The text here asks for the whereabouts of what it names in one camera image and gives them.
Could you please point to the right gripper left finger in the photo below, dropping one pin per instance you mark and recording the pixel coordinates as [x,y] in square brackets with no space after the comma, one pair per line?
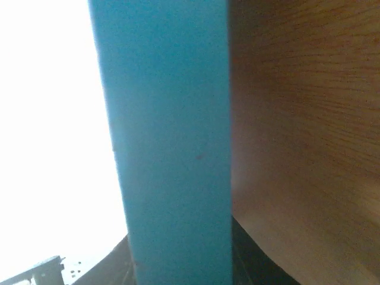
[115,268]

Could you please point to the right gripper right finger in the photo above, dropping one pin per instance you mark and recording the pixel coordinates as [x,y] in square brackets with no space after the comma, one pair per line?
[251,266]

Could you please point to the teal picture frame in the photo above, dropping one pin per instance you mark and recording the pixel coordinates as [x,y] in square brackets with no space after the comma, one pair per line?
[165,73]

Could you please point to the aluminium front rail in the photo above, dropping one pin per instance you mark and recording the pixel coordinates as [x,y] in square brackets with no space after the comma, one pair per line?
[47,272]

